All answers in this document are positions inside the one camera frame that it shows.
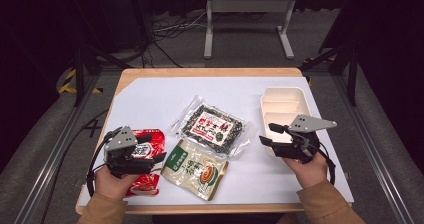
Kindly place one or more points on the white paper sheet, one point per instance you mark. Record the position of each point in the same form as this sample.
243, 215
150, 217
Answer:
200, 90

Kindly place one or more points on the beige packet with green label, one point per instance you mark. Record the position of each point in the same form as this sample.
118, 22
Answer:
193, 169

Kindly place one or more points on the clear seaweed packet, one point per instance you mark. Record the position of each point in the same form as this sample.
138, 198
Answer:
213, 127

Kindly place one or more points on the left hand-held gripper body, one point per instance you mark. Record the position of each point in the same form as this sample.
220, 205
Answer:
116, 143

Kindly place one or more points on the white metal stand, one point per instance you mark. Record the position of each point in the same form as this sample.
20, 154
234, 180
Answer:
248, 4

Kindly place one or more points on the wooden table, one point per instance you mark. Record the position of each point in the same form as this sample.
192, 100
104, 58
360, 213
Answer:
206, 72

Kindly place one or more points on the red seasoning packet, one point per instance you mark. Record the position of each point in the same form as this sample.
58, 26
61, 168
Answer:
151, 145

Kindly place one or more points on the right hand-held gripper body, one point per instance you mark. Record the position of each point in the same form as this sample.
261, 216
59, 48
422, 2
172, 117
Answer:
301, 147

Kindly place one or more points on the yellow black hazard tape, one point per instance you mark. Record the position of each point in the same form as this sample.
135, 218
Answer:
68, 79

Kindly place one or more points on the cream divided lunch box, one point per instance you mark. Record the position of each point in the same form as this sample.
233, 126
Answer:
283, 105

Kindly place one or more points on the person's left hand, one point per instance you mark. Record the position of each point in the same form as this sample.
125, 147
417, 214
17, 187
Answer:
111, 185

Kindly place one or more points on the person's right hand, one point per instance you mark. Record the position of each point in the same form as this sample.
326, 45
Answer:
310, 174

